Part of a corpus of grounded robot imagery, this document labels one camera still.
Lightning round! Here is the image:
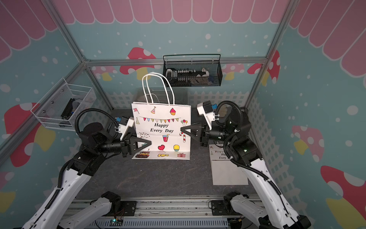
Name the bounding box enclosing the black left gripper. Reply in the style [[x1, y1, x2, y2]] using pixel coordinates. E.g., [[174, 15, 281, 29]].
[[97, 132, 152, 158]]

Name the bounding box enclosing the white paper gift bag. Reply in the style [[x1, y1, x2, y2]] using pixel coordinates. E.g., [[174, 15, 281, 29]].
[[209, 144, 249, 186]]

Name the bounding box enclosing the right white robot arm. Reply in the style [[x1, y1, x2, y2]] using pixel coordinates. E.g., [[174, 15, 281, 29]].
[[181, 101, 311, 229]]

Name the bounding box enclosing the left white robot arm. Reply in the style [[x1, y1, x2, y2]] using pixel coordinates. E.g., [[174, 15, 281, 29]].
[[23, 108, 152, 229]]

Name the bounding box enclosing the clear plastic storage box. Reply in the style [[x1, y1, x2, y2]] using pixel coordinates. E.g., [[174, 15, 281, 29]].
[[134, 87, 189, 105]]

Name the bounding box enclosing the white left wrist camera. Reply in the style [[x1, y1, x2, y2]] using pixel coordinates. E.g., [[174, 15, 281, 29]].
[[115, 116, 134, 142]]

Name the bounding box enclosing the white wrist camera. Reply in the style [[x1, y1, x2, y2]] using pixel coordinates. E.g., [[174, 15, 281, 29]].
[[197, 101, 216, 130], [115, 116, 134, 142]]

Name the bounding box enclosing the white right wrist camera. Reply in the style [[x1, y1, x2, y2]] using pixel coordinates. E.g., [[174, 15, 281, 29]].
[[197, 101, 216, 130]]

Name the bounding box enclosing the black wire mesh wall basket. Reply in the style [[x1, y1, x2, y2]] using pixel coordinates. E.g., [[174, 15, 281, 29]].
[[163, 54, 223, 87]]

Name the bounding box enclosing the metal base rail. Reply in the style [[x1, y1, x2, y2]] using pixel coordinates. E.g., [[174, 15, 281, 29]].
[[61, 196, 289, 229]]

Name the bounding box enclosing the white wire wall basket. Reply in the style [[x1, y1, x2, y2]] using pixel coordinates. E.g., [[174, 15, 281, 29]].
[[30, 79, 96, 131]]

